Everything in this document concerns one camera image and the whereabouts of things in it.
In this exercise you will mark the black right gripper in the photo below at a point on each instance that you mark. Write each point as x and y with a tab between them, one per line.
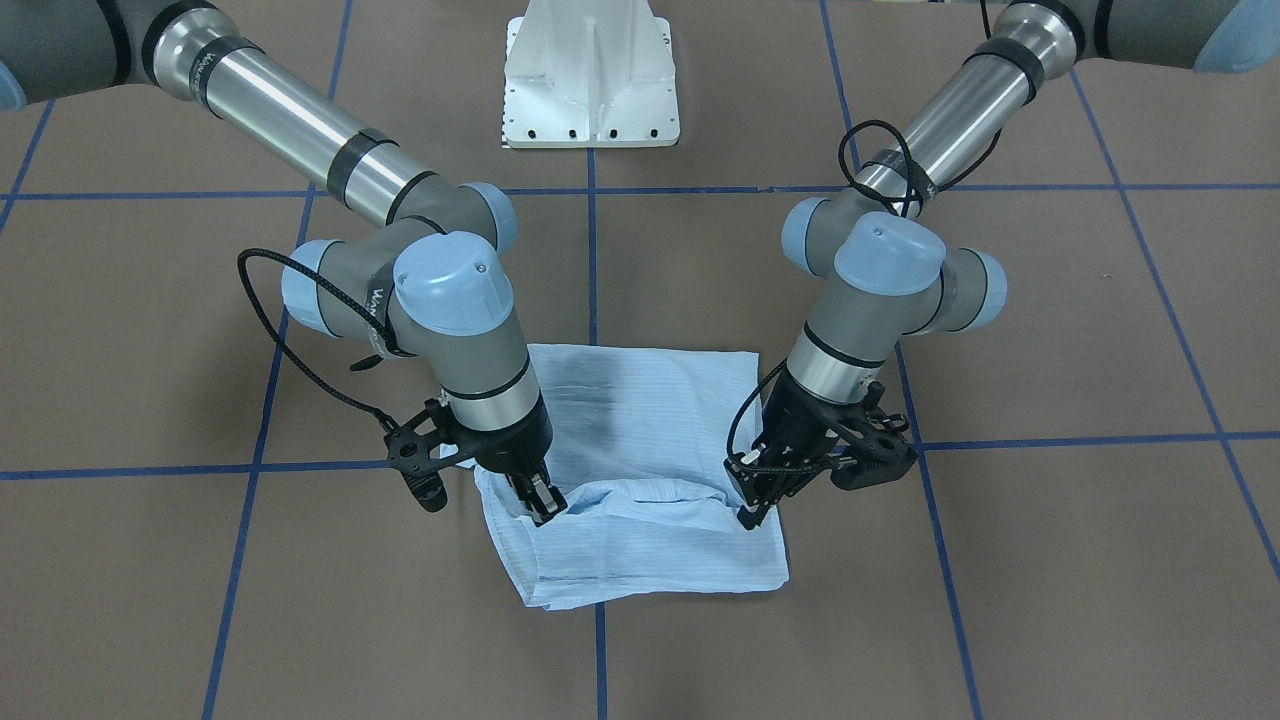
512	443

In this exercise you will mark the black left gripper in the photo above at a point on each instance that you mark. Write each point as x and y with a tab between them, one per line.
797	420

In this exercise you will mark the light blue button-up shirt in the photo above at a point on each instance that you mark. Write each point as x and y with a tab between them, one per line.
640	437

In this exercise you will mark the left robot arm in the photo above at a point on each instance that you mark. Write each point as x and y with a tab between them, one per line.
1126	399

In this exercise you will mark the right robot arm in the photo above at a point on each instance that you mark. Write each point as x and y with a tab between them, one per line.
426	284

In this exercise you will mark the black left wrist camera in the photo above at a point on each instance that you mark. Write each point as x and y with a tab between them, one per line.
876	450

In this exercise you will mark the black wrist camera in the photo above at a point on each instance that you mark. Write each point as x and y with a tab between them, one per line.
419	448
876	450

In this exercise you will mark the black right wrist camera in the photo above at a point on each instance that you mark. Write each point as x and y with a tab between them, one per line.
419	448

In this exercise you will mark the white pedestal column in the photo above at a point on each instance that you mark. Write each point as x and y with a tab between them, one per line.
589	75

